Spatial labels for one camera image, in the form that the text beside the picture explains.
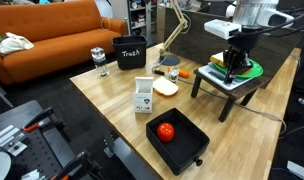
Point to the orange sofa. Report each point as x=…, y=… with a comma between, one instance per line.
x=58, y=36

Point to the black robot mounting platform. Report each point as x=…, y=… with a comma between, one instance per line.
x=48, y=146

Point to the white cloth bag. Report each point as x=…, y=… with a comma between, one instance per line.
x=13, y=45

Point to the white kitchen scale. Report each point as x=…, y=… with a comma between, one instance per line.
x=212, y=76

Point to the grey desk lamp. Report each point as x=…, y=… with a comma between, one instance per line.
x=168, y=60

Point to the red tomato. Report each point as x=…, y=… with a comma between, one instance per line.
x=165, y=132

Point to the aluminium extrusion bar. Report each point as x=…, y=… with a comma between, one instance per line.
x=5, y=136

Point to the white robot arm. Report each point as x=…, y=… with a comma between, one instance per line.
x=255, y=11

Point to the black trash bin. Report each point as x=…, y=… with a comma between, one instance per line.
x=128, y=58

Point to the black box with red light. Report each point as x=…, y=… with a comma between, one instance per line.
x=188, y=145

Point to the small glass jar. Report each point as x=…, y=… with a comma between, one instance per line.
x=174, y=75

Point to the white carton box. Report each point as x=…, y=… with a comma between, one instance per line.
x=142, y=100

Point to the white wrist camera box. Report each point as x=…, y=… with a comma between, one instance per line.
x=222, y=28

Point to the grey metal desk frame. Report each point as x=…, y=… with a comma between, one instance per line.
x=132, y=160

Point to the clear glass mill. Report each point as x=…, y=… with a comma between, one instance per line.
x=99, y=60

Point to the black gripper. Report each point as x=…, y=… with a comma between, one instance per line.
x=243, y=41

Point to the background storage shelf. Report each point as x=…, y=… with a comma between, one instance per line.
x=138, y=20

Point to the yellow sponge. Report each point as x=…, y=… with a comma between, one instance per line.
x=217, y=59

